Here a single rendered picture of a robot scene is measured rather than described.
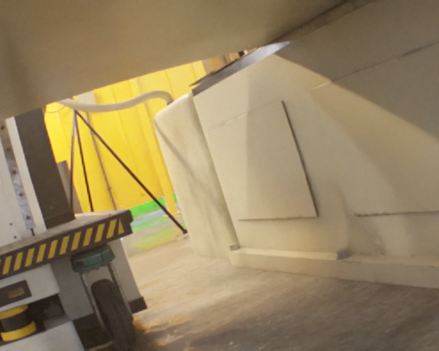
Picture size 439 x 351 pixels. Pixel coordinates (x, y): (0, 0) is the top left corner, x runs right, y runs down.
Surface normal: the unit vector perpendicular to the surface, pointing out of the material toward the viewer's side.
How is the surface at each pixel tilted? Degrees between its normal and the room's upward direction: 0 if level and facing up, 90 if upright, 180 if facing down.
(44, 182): 90
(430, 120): 90
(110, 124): 90
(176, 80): 90
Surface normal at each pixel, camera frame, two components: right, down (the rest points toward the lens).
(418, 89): -0.87, 0.30
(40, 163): 0.37, -0.06
